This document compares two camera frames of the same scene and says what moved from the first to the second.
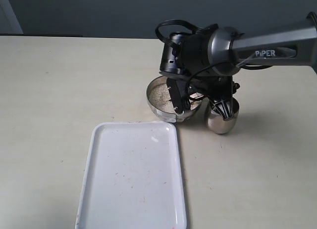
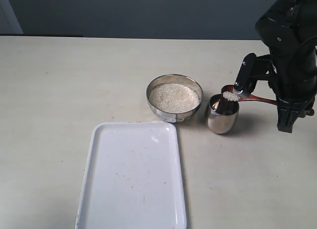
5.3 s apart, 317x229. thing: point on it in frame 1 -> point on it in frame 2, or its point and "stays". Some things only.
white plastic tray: x=132 y=177 stays
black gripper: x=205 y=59 -> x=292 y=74
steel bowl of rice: x=160 y=103 stays
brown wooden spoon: x=196 y=95 -> x=230 y=88
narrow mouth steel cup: x=216 y=123 stays
